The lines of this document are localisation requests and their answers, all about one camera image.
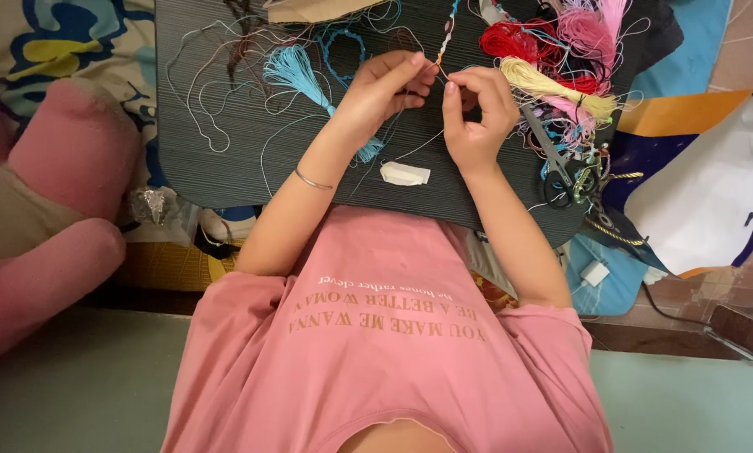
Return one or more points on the white folded paper piece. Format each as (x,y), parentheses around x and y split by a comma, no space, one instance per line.
(404,173)

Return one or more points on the person's left hand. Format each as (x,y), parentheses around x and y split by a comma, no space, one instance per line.
(370,104)

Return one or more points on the person's right hand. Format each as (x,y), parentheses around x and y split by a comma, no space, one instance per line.
(480,135)

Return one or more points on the white bag with navy trim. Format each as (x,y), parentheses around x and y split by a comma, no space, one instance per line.
(697,201)

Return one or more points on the pink plush toy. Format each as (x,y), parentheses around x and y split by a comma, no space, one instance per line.
(61,207)

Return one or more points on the blue mat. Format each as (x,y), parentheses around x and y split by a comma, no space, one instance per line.
(691,50)

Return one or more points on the white charger plug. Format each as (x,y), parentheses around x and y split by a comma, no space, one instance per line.
(595,274)

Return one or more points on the pink thread bundle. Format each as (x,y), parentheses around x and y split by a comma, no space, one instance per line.
(587,31)

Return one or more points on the crumpled clear plastic wrap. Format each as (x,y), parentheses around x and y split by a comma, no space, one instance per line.
(150,204)

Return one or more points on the thin silver bangle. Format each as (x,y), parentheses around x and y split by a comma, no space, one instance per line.
(312,182)

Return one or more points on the beige card piece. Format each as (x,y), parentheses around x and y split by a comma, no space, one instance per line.
(319,9)

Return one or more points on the loose white thread tangle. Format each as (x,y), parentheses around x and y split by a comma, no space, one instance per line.
(190,100)

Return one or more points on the dark grey lap table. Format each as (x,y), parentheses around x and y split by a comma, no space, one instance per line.
(238,163)

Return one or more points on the colourful patterned bedsheet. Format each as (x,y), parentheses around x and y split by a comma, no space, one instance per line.
(68,44)

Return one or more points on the mixed pink purple thread pile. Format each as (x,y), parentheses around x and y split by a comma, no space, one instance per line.
(571,123)

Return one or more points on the brown thread strand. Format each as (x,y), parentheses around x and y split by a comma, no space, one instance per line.
(241,44)

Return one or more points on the light blue thread tassel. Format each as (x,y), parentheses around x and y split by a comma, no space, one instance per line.
(294,72)

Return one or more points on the pink printed t-shirt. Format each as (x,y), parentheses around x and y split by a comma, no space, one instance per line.
(382,340)

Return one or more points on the black cloth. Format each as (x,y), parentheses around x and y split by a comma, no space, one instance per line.
(656,31)

